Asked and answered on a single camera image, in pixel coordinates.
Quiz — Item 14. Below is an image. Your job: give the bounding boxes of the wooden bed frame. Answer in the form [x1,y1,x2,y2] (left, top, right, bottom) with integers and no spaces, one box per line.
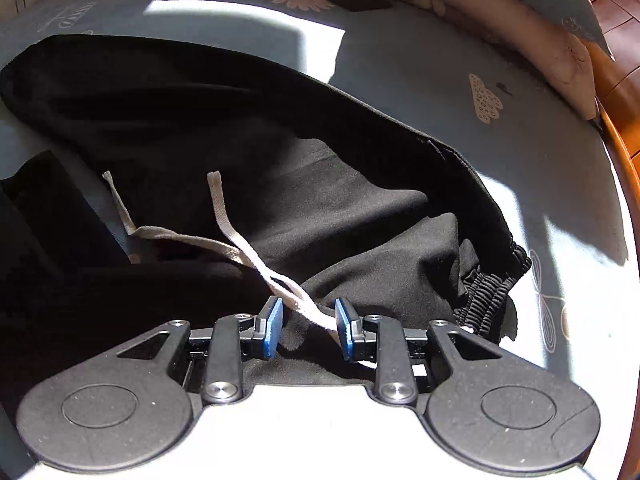
[585,0,640,480]

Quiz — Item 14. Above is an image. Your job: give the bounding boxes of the blue floral pillow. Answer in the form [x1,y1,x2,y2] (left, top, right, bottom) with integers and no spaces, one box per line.
[450,0,616,61]

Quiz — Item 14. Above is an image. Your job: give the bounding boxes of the dark flat phone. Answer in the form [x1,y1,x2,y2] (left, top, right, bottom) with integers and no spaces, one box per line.
[327,0,393,13]

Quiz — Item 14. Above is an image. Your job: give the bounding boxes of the black drawstring pants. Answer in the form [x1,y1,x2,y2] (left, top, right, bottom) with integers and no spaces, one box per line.
[0,34,533,411]

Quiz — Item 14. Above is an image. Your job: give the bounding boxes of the pink floral folded quilt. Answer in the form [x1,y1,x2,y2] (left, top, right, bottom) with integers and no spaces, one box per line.
[37,0,598,121]

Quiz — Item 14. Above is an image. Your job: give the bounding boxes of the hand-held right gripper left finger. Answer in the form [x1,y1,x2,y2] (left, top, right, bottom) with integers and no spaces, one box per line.
[116,296,286,406]

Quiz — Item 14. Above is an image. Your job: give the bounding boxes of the blue floral bed sheet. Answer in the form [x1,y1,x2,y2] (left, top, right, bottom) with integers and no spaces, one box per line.
[0,0,631,480]

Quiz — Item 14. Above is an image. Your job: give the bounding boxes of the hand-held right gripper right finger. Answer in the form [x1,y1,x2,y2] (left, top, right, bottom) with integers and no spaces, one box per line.
[334,298,503,406]

